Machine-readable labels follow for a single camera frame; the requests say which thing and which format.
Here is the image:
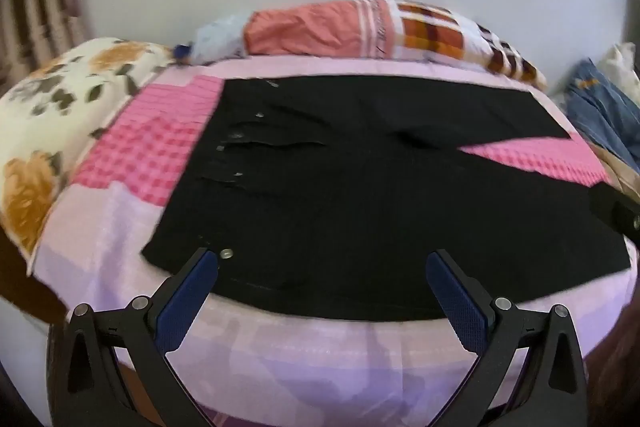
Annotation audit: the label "pink checked bedsheet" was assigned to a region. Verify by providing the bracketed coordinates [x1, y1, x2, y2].
[30, 57, 640, 427]

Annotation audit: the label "light blue cloth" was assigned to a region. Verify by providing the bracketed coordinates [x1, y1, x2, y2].
[192, 11, 258, 64]

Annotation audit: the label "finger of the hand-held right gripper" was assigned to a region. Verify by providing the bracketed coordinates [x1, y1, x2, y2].
[589, 184, 640, 251]

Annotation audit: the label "brown wooden bed frame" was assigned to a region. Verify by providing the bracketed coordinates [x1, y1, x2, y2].
[0, 237, 67, 324]

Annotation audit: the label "floral pillow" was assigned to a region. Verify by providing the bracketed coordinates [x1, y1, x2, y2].
[0, 38, 188, 268]

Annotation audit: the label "black pants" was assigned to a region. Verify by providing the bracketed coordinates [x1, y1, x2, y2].
[141, 76, 632, 323]

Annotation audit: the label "white cloth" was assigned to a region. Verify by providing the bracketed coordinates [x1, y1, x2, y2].
[597, 43, 640, 104]

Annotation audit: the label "blue jeans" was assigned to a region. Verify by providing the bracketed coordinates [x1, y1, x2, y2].
[565, 58, 640, 164]

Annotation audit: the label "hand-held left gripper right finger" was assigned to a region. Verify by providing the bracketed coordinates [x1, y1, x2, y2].
[425, 249, 589, 427]

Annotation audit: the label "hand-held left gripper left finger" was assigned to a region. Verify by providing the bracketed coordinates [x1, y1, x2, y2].
[46, 248, 221, 427]

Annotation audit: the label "orange plaid folded quilt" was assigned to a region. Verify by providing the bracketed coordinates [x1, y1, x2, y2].
[243, 0, 548, 90]

